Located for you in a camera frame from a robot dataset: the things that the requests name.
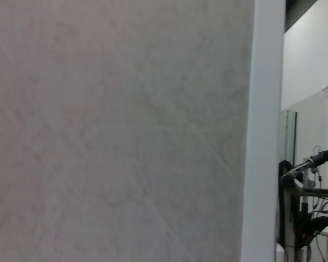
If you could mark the black background robot arm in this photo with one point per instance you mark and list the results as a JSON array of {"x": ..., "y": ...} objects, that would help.
[{"x": 303, "y": 167}]

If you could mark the grey partition with white frame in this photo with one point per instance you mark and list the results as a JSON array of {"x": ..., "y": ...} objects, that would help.
[{"x": 120, "y": 122}]

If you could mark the aluminium profile post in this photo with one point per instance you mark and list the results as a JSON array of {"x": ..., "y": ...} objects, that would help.
[{"x": 288, "y": 136}]

